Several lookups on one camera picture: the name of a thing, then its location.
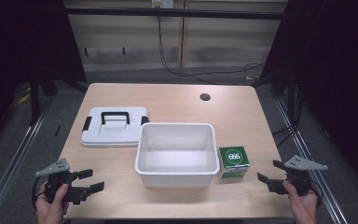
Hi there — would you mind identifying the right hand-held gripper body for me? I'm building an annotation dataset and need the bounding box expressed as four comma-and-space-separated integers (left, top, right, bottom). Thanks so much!
268, 154, 329, 198

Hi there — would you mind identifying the white wall socket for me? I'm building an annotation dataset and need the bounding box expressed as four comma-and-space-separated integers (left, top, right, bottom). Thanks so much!
151, 0, 175, 9

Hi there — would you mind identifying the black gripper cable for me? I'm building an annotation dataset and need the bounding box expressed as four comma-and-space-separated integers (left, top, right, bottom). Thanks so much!
310, 179, 324, 207
31, 176, 47, 210

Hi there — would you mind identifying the long black wall cable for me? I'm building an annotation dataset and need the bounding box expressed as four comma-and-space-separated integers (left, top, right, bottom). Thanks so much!
157, 16, 266, 86

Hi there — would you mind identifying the person's right hand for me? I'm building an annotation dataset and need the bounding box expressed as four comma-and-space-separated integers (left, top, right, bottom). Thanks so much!
282, 180, 320, 224

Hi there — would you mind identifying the white plastic storage box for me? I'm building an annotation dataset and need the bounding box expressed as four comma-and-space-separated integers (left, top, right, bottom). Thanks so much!
134, 121, 221, 189

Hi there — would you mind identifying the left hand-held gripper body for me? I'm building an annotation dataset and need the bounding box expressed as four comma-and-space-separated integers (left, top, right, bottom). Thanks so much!
34, 158, 92, 205

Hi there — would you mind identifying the person's left hand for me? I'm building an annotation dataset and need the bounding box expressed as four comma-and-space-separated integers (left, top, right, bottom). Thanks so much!
34, 183, 71, 224

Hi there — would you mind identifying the white lid with black handle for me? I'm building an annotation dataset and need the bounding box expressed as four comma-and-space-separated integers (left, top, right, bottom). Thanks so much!
80, 106, 150, 148

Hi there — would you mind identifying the metal floor rail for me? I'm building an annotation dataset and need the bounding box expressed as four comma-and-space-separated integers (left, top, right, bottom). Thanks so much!
0, 102, 52, 224
274, 97, 351, 224

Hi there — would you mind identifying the black horizontal frame bar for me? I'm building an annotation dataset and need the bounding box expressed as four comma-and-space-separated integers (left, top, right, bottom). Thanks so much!
64, 7, 288, 21

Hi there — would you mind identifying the yellow floor tape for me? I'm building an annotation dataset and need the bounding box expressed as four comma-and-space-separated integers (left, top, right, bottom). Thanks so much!
17, 92, 32, 105

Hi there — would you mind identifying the green carton box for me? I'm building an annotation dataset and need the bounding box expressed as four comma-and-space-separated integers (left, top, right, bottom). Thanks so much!
218, 146, 251, 179

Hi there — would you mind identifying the black curtain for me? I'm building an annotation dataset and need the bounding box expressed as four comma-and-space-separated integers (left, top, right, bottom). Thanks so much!
251, 0, 358, 197

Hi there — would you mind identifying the bundle of black floor cables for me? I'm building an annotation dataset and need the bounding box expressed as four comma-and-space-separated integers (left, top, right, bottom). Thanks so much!
271, 83, 304, 148

